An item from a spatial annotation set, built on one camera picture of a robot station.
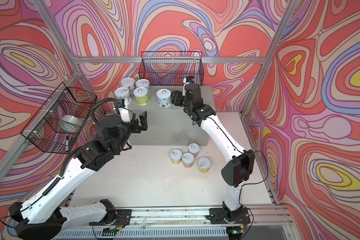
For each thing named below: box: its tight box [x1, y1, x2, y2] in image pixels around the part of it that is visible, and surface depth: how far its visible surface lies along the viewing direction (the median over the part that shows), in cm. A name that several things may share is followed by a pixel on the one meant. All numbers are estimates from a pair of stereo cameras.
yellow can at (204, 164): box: [197, 156, 211, 173], surface depth 88 cm
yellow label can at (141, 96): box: [133, 87, 150, 106], surface depth 75 cm
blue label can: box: [156, 88, 172, 108], surface depth 75 cm
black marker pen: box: [65, 135, 69, 153], surface depth 73 cm
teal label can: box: [114, 87, 133, 106], surface depth 75 cm
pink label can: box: [121, 77, 135, 94], surface depth 80 cm
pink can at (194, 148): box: [187, 142, 200, 158], surface depth 95 cm
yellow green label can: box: [170, 149, 183, 165], surface depth 92 cm
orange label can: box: [182, 152, 195, 168], surface depth 90 cm
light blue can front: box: [135, 78, 151, 93], surface depth 80 cm
